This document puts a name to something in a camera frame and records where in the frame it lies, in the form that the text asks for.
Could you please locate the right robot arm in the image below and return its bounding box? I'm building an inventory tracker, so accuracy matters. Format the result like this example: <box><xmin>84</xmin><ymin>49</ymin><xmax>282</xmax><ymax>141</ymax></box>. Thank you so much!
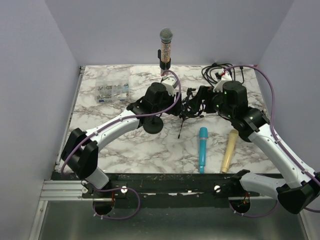
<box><xmin>188</xmin><ymin>81</ymin><xmax>320</xmax><ymax>214</ymax></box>

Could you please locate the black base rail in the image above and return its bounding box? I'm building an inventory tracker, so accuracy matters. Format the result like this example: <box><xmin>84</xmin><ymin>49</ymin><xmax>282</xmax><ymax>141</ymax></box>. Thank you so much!
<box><xmin>51</xmin><ymin>171</ymin><xmax>283</xmax><ymax>210</ymax></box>

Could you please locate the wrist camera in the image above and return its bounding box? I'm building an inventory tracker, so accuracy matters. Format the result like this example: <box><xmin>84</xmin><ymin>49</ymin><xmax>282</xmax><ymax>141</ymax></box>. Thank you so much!
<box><xmin>213</xmin><ymin>71</ymin><xmax>233</xmax><ymax>93</ymax></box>
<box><xmin>160</xmin><ymin>76</ymin><xmax>181</xmax><ymax>97</ymax></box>

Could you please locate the yellow microphone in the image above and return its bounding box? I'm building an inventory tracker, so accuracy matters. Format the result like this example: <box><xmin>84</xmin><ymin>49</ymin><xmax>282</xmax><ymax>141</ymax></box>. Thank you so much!
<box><xmin>220</xmin><ymin>129</ymin><xmax>239</xmax><ymax>174</ymax></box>

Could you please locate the black coiled cable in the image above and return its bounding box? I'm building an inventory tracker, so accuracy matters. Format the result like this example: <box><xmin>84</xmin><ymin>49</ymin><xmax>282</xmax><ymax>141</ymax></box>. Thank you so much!
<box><xmin>201</xmin><ymin>62</ymin><xmax>245</xmax><ymax>87</ymax></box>

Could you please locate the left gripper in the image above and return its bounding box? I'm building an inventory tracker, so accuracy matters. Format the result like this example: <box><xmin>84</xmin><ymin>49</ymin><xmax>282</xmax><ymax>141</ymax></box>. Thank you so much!
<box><xmin>152</xmin><ymin>90</ymin><xmax>185</xmax><ymax>117</ymax></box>

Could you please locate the blue microphone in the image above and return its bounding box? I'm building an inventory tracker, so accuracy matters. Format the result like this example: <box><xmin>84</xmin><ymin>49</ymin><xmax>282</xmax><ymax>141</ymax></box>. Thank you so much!
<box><xmin>198</xmin><ymin>127</ymin><xmax>208</xmax><ymax>174</ymax></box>

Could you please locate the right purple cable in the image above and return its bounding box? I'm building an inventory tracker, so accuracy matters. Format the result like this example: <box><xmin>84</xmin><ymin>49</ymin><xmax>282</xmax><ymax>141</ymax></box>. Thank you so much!
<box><xmin>219</xmin><ymin>64</ymin><xmax>320</xmax><ymax>218</ymax></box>

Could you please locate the clear plastic parts box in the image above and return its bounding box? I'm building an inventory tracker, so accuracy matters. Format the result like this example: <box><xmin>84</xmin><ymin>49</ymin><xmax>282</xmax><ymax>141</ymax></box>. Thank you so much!
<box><xmin>95</xmin><ymin>70</ymin><xmax>130</xmax><ymax>103</ymax></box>

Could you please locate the black stand with clip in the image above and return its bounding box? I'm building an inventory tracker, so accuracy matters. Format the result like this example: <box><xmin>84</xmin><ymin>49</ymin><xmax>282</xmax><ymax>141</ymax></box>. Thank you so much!
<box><xmin>143</xmin><ymin>116</ymin><xmax>164</xmax><ymax>135</ymax></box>

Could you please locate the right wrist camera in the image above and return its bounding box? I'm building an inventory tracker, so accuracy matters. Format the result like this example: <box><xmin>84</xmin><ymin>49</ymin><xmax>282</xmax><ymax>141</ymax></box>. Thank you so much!
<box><xmin>213</xmin><ymin>71</ymin><xmax>233</xmax><ymax>93</ymax></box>

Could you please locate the black tall mic stand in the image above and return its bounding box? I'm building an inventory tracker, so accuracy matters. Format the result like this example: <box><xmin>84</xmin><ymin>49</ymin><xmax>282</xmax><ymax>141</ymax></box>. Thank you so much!
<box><xmin>157</xmin><ymin>49</ymin><xmax>171</xmax><ymax>75</ymax></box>

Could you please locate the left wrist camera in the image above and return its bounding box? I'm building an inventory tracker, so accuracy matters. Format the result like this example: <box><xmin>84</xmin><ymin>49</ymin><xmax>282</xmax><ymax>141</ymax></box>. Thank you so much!
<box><xmin>160</xmin><ymin>76</ymin><xmax>181</xmax><ymax>97</ymax></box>

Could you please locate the black tripod shock mount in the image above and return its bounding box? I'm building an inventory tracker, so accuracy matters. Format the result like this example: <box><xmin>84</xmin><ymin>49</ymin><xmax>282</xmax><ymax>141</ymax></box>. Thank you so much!
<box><xmin>177</xmin><ymin>87</ymin><xmax>204</xmax><ymax>139</ymax></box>

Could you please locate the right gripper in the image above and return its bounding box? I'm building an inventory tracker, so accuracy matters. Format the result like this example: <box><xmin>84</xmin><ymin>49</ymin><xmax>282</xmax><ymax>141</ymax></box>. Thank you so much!
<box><xmin>188</xmin><ymin>84</ymin><xmax>235</xmax><ymax>119</ymax></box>

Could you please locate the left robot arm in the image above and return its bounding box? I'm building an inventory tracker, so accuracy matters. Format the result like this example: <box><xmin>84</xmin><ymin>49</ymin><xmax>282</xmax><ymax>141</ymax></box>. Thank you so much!
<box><xmin>61</xmin><ymin>78</ymin><xmax>181</xmax><ymax>198</ymax></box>

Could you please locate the glitter microphone silver head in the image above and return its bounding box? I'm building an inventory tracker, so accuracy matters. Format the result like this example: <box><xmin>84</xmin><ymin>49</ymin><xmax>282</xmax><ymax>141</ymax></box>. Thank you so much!
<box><xmin>159</xmin><ymin>28</ymin><xmax>173</xmax><ymax>63</ymax></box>

